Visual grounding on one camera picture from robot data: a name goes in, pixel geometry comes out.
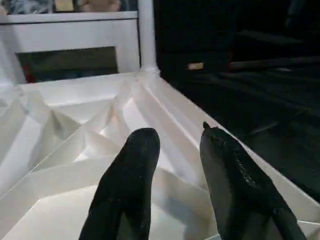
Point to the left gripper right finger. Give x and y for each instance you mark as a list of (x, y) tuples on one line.
[(240, 195)]

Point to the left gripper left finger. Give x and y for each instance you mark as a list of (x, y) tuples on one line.
[(125, 190)]

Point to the white plastic table top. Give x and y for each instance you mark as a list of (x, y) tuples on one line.
[(75, 112)]

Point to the white plastic table leg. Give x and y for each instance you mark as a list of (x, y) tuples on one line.
[(147, 37)]

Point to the black table mat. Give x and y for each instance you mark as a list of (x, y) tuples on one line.
[(250, 100)]

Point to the small tan label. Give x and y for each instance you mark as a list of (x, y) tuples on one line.
[(195, 66)]

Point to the red item in cabinet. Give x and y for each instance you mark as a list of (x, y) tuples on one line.
[(28, 72)]

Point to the white glass-door cabinet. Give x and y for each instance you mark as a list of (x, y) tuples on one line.
[(75, 32)]

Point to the tan rounded ornament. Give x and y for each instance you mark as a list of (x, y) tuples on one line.
[(100, 4)]

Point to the black framed gold plaque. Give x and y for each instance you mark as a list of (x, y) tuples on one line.
[(64, 5)]

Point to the black bundle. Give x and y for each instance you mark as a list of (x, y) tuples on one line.
[(30, 5)]

